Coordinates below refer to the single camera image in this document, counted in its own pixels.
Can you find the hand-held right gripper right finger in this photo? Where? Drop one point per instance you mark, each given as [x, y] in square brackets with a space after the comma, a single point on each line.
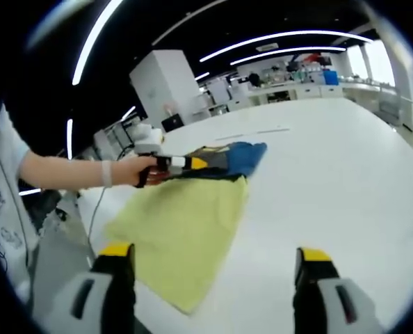
[319, 299]

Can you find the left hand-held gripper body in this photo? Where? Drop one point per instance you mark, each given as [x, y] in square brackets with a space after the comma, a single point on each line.
[150, 139]

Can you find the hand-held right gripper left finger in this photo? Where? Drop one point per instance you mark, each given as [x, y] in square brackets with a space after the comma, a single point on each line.
[95, 299]

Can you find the yellow blue grey garment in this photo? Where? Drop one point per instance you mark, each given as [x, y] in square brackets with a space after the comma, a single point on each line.
[178, 226]

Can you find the person's left hand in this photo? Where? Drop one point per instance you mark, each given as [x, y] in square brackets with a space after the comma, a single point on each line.
[128, 172]

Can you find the black box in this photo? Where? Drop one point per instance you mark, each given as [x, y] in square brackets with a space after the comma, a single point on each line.
[172, 122]

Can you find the white square pillar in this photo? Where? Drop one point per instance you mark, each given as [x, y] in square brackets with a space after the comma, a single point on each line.
[161, 87]

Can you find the white board panel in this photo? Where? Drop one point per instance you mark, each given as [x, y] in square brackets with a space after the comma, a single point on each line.
[218, 93]

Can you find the long ceiling light strip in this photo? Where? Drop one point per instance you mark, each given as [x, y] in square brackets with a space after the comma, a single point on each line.
[286, 51]
[283, 35]
[91, 38]

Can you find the white counter cabinet row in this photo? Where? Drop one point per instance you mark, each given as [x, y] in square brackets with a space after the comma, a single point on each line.
[286, 94]

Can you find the person's white printed shirt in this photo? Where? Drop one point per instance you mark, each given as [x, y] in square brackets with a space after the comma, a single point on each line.
[5, 208]

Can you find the blue bin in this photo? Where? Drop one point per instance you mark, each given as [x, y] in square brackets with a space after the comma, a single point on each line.
[331, 78]

